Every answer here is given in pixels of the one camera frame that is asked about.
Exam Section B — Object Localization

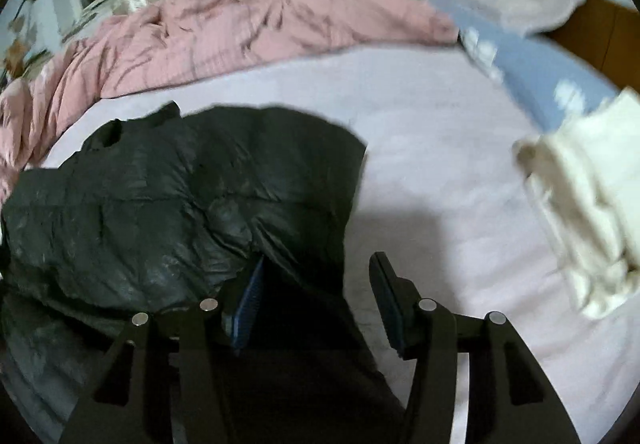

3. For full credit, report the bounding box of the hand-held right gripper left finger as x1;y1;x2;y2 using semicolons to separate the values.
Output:
57;256;266;444

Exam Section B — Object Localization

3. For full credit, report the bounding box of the folded white garment stack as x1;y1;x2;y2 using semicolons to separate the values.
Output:
514;88;640;321

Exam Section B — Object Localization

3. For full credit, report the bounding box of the black puffer jacket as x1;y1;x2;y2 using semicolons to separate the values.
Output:
0;101;407;444

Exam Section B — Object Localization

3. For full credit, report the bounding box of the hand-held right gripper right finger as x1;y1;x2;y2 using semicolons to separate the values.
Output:
369;251;583;444

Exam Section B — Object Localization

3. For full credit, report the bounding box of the flower ornament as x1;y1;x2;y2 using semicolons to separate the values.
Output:
0;0;43;87

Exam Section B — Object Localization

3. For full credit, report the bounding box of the white and wooden headboard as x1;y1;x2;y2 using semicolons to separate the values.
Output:
547;0;640;92

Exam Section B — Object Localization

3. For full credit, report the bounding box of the pink quilt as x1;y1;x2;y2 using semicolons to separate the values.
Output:
0;0;460;197

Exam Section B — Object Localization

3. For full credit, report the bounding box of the blue pillow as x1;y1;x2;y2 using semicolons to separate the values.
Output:
429;0;623;136

